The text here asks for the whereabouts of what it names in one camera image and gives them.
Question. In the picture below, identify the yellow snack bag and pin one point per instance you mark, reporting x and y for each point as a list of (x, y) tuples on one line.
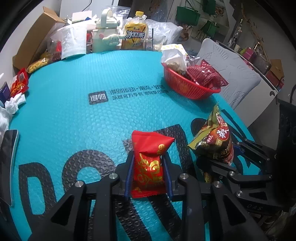
[(38, 64)]

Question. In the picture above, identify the clear bag with red items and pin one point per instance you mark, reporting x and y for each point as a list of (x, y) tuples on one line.
[(54, 49)]

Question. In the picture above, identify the black smartphone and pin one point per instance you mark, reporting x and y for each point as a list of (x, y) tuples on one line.
[(9, 157)]

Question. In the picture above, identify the large crumpled white tissue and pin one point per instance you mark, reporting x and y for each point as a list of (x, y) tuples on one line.
[(3, 120)]

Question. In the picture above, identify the clear zip bag with snacks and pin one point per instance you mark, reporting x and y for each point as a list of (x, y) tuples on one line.
[(173, 56)]

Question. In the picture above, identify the yellow iced tea bottle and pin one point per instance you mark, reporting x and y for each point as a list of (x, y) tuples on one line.
[(135, 32)]

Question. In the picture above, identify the white chair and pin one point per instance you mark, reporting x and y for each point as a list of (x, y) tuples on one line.
[(229, 71)]

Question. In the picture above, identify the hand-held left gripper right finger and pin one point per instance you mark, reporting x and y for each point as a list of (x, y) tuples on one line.
[(168, 179)]

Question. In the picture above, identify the white paper towel roll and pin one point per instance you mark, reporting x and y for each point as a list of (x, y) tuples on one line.
[(74, 39)]

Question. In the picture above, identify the dark red herbal packet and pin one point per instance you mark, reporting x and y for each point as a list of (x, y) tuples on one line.
[(205, 76)]

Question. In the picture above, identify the open cardboard box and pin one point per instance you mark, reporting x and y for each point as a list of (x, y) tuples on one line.
[(32, 39)]

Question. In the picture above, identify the large green bag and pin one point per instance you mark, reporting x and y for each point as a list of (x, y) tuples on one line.
[(188, 15)]

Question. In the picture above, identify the red gold patterned packet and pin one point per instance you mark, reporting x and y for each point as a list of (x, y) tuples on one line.
[(17, 89)]

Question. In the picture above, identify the upright clear zip bag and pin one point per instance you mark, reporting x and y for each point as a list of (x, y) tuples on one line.
[(120, 11)]

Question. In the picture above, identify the red plastic basket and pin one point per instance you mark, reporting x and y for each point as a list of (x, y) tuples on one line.
[(185, 84)]

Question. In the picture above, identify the glass cup with straw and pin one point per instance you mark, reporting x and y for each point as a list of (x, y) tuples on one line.
[(153, 42)]

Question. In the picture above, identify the white plastic bag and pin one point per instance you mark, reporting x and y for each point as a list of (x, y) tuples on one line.
[(166, 30)]

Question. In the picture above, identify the white tissue box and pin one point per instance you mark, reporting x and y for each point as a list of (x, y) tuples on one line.
[(81, 16)]

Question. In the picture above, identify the yellow smiley print paper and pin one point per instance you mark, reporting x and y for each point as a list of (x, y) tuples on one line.
[(172, 47)]

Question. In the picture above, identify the small red gold snack packet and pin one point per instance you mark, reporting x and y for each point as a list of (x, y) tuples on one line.
[(148, 162)]

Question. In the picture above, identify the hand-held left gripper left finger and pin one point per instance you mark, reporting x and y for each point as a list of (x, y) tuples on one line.
[(128, 179)]

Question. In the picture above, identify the dark brown snack packet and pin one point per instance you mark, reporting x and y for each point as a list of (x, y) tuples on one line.
[(215, 141)]

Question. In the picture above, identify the red packet with barcode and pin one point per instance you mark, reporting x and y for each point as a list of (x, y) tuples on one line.
[(22, 76)]

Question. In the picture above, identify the white plush toy figure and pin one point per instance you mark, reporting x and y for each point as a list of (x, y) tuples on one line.
[(112, 39)]

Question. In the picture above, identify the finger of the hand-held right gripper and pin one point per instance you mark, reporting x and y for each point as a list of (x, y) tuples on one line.
[(222, 168), (254, 150)]

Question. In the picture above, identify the small crumpled white tissue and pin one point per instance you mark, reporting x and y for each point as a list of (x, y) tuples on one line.
[(16, 103)]

